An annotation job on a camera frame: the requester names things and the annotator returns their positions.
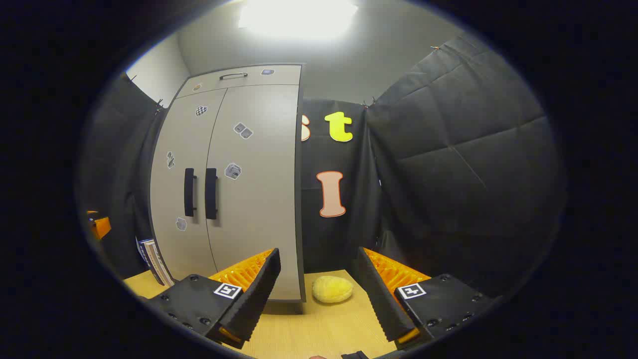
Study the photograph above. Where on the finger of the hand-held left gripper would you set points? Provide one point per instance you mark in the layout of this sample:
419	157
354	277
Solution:
102	227

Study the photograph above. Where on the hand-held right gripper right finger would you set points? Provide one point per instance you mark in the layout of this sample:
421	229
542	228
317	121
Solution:
384	304

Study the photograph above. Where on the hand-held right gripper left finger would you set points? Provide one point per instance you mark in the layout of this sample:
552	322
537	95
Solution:
259	294

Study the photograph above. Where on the grey double-door shoe cabinet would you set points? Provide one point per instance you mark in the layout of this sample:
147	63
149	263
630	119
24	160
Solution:
302	199

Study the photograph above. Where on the grey cabinet drawer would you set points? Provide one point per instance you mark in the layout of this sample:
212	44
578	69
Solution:
259	82

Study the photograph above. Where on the dark blue book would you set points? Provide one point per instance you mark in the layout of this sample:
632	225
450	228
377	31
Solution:
142	254

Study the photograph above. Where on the yellow round sponge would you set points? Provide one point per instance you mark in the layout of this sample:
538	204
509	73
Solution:
333	289

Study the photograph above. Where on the beige book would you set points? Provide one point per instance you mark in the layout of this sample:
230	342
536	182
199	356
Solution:
152	259

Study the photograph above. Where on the grey book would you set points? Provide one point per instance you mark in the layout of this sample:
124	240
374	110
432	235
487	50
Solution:
162	267

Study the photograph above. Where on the black backdrop cloth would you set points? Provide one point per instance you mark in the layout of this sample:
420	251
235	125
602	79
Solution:
448	174

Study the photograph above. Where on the large ceiling light panel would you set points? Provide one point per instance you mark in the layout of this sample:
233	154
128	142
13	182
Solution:
299	17

